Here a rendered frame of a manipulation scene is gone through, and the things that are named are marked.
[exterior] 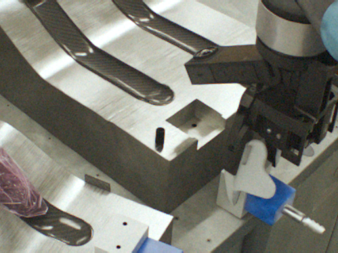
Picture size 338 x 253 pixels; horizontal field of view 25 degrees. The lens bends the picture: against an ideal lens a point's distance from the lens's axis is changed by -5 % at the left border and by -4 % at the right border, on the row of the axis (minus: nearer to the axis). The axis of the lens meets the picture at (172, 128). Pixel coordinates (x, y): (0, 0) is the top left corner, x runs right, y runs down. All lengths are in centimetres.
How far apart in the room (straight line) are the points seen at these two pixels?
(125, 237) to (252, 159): 16
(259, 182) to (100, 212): 17
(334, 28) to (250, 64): 20
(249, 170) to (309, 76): 14
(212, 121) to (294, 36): 24
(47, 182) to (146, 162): 11
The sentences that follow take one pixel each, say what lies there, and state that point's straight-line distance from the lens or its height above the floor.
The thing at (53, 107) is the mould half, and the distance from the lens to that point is 96.
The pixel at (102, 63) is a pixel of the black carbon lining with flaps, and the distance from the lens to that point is 97.
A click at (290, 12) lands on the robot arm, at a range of 70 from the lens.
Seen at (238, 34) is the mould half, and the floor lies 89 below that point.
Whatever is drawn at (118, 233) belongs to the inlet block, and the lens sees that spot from 78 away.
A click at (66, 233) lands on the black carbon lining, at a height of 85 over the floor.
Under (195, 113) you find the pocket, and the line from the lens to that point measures 93.
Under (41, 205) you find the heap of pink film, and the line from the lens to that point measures 83.
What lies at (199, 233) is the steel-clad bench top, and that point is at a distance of 89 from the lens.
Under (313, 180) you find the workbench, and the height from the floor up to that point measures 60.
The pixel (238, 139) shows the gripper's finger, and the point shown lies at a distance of 79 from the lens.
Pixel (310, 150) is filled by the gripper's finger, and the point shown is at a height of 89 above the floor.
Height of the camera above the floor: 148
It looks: 42 degrees down
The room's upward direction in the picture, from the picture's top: 5 degrees clockwise
